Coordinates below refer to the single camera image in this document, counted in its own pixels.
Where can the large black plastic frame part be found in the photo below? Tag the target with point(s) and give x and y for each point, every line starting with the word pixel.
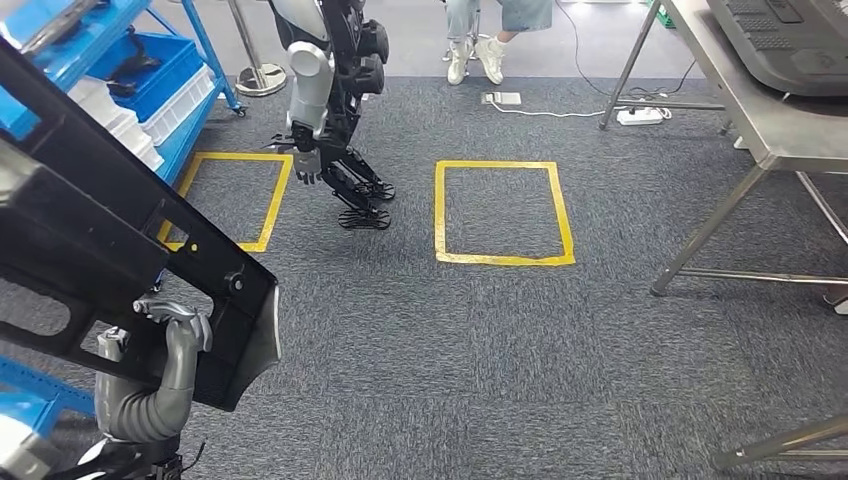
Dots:
pixel 99 218

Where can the person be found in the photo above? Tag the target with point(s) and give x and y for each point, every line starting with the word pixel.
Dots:
pixel 523 13

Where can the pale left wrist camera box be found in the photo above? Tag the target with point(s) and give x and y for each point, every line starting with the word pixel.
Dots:
pixel 20 460

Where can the blue plastic bin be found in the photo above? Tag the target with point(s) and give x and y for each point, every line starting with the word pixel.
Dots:
pixel 166 79

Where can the green plastic crate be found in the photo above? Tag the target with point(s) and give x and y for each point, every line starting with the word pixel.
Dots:
pixel 664 16

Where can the grey bar part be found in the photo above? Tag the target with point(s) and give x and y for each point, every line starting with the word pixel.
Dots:
pixel 60 26

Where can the white power strip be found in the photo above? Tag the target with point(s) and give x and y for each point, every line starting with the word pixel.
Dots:
pixel 639 117

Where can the silver and black humanoid robot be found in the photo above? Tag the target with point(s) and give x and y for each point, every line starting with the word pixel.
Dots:
pixel 311 73

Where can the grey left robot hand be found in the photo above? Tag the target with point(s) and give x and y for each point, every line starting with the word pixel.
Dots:
pixel 180 344

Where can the stainless steel workbench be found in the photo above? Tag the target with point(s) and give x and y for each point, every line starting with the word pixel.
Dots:
pixel 782 126
pixel 782 440

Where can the grey stamped metal panel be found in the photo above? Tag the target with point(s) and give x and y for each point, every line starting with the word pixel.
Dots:
pixel 795 40

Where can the white floor outlet box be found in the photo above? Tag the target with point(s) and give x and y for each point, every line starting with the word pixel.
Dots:
pixel 507 98

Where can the yellow floor tape rectangle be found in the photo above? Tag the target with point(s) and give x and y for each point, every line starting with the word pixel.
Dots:
pixel 503 260

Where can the chrome stanchion post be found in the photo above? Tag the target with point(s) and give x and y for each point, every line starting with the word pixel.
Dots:
pixel 262 79

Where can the black parts pile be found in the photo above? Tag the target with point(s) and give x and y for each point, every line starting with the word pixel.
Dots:
pixel 132 66

